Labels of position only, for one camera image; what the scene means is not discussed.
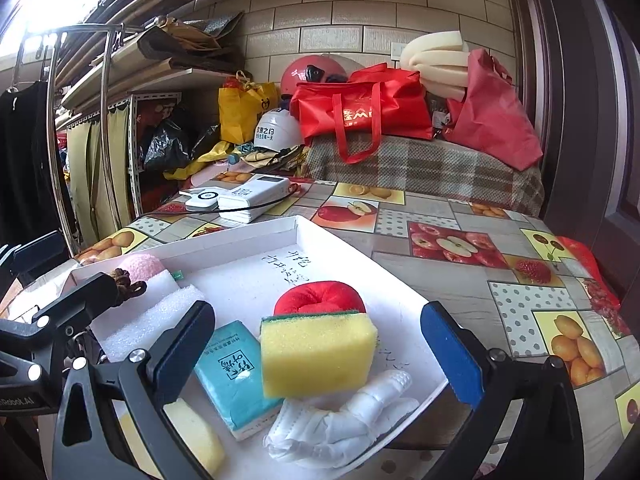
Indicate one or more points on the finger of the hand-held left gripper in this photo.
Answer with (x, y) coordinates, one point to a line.
(40, 255)
(85, 295)

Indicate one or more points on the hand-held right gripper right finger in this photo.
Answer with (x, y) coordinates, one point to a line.
(450, 352)

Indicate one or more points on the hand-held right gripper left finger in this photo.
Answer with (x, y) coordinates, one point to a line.
(175, 360)

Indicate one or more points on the rectangular white foam block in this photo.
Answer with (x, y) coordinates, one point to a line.
(145, 320)

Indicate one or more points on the teal tissue pack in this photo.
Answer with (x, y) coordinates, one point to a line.
(230, 375)

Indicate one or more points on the yellow sponge with green scrub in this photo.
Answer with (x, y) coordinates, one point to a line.
(315, 355)

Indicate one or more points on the red plush pad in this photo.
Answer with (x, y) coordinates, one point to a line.
(315, 295)

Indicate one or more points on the white cardboard tray box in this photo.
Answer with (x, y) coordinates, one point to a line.
(320, 260)

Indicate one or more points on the pink fluffy ball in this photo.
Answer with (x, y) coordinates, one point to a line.
(145, 267)

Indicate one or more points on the white sponge block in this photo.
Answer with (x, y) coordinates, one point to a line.
(160, 284)

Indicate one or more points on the pale yellow sponge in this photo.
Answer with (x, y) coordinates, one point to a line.
(195, 435)

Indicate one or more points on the beige shelf curtain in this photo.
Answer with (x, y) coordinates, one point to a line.
(80, 170)

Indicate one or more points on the black garment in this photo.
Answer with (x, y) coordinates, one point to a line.
(25, 160)

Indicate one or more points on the white pleated face mask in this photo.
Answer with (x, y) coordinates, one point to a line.
(295, 430)

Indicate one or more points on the chrome clothes rack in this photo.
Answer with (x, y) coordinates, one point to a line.
(102, 110)

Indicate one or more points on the red cloth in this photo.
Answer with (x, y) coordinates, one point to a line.
(580, 255)

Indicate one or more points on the black plastic bag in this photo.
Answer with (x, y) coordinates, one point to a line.
(165, 145)

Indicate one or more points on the yellow cloth pile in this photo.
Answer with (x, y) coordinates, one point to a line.
(200, 160)

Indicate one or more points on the white power bank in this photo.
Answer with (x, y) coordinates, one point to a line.
(250, 195)

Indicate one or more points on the plaid blanket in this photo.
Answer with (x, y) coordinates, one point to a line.
(425, 170)

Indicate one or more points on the storage shelf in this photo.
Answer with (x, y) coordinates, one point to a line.
(140, 85)

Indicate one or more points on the red nonwoven bag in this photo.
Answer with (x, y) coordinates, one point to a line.
(490, 120)

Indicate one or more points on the yellow shopping bag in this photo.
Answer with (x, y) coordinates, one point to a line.
(240, 110)

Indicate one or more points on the white helmet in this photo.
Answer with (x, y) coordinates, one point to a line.
(275, 130)

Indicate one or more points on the red shopping bag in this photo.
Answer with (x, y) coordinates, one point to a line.
(380, 110)

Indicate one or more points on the pile of brown paper bags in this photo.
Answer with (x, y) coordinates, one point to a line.
(190, 50)

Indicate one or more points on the mauve panel door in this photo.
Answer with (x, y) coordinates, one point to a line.
(575, 110)

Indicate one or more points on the cream foam roll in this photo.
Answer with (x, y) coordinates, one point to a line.
(435, 60)

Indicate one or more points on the pink helmet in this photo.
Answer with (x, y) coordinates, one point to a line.
(300, 77)

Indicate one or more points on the white wall socket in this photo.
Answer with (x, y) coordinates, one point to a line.
(397, 50)

